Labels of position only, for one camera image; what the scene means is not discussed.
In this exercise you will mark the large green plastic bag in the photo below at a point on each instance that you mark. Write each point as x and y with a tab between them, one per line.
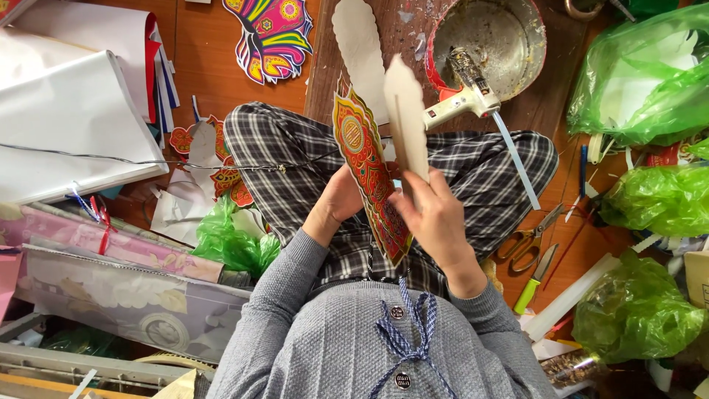
642	77

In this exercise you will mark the person's right hand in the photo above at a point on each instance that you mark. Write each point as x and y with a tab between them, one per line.
437	224

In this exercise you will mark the person's left fingers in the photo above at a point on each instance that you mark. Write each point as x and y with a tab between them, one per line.
394	170

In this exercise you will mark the stack of white paper sheets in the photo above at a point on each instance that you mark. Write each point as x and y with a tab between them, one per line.
66	111

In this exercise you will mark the white hot glue gun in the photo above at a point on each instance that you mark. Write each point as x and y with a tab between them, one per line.
462	97

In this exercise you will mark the person's left hand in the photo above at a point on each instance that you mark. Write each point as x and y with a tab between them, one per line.
339	197

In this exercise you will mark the round metal tin red rim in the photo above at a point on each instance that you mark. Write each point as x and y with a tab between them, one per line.
493	39

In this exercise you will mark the small green plastic bag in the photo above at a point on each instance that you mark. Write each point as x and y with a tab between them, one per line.
230	241

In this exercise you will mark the red ornate paper cutout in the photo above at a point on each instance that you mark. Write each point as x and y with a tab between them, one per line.
365	160

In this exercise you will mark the thin red stick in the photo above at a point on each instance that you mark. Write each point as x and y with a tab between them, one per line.
565	249

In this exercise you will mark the brown wooden work board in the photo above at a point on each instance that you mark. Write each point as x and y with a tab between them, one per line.
554	100

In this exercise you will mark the translucent glue stick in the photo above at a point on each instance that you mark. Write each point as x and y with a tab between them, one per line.
515	158

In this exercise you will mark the blue checked ribbon bow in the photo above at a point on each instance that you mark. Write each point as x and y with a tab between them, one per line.
412	332

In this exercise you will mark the pink floral paper roll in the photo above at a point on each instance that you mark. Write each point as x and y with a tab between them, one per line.
138	246

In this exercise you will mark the heap of red paper cutouts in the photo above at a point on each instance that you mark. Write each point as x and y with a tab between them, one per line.
224	180

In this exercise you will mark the colourful butterfly paper cutout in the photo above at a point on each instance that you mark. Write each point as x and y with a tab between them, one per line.
271	39

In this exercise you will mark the beige scalloped cardboard cutout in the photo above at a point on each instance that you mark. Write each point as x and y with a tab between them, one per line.
407	111
360	50

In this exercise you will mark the long white glue sticks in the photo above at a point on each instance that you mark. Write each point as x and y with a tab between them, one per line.
570	296

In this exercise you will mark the blue pen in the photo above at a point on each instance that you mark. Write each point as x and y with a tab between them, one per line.
582	172

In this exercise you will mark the red ribbon tie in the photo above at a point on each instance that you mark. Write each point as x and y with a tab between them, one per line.
104	227

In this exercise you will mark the plaid trousers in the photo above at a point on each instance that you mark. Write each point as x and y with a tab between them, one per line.
277	160

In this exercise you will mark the grey floral paper roll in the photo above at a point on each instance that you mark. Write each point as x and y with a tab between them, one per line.
127	302

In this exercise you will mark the grey knit sweater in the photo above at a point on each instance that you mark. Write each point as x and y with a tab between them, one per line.
332	349

